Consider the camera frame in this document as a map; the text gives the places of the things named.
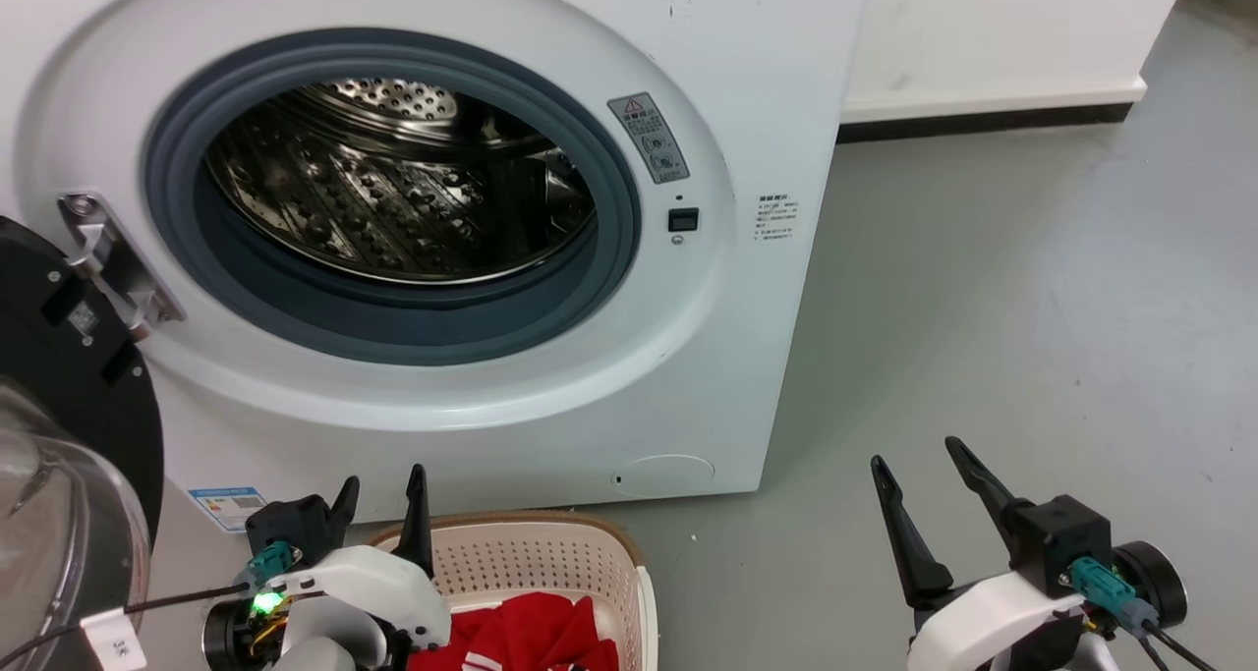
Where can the white front-load washing machine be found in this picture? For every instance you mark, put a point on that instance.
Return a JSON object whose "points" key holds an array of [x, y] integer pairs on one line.
{"points": [[708, 357]]}

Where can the metal door hinge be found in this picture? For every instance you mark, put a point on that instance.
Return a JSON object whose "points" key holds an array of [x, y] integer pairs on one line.
{"points": [[113, 263]]}

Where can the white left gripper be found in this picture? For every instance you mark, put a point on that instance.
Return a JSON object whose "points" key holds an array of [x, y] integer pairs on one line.
{"points": [[378, 583]]}

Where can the blue energy label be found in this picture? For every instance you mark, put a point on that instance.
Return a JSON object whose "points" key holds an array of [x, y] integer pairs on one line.
{"points": [[228, 509]]}

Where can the cream perforated laundry basket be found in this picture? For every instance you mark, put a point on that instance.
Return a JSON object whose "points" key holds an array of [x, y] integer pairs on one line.
{"points": [[531, 558]]}

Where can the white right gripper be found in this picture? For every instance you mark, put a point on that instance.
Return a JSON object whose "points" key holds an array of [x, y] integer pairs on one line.
{"points": [[983, 622]]}

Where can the white baseboard with black strip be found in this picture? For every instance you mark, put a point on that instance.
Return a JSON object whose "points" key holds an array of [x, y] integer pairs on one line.
{"points": [[983, 101]]}

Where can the stainless steel washing machine drum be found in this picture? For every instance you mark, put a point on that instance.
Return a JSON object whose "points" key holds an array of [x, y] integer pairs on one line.
{"points": [[393, 199]]}

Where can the grey warning sticker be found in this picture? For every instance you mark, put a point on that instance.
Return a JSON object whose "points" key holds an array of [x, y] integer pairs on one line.
{"points": [[649, 139]]}

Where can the teal camera connector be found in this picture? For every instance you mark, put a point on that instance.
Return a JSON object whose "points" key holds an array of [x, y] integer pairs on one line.
{"points": [[1101, 587], [270, 559]]}

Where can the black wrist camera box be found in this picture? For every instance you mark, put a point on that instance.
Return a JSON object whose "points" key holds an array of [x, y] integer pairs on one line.
{"points": [[1061, 538], [290, 524]]}

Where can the QR code sticker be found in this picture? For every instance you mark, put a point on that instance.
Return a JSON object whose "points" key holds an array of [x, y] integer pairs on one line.
{"points": [[83, 318]]}

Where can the red garment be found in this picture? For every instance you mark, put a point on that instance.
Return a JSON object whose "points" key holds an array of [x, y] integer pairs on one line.
{"points": [[531, 637]]}

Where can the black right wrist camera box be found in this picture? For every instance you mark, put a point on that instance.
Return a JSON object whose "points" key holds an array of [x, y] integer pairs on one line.
{"points": [[1061, 538]]}

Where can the black washer door with glass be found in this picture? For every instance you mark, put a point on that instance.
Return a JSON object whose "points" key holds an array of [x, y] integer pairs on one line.
{"points": [[59, 396]]}

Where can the teal left camera connector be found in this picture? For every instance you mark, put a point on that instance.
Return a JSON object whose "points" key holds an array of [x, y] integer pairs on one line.
{"points": [[270, 559]]}

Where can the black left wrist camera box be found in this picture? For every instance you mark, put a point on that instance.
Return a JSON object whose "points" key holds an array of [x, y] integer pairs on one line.
{"points": [[290, 524]]}

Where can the grey rubber door gasket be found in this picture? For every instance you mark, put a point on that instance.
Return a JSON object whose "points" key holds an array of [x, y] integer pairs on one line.
{"points": [[226, 298]]}

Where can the teal right camera connector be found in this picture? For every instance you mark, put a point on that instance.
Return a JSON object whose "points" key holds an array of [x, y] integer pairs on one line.
{"points": [[1101, 587]]}

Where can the round filter cover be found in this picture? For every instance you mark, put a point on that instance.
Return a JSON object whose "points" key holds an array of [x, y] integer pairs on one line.
{"points": [[663, 475]]}

